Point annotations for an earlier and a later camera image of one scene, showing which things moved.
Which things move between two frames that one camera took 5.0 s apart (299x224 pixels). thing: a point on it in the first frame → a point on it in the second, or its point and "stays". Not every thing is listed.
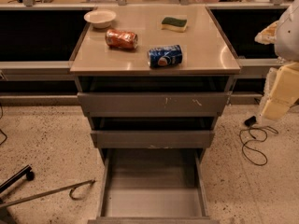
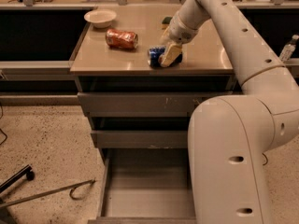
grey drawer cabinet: x=152 y=79 stays
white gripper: x=289 y=36 → x=180 y=32
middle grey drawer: x=153 y=139 stays
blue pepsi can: x=162 y=57 stays
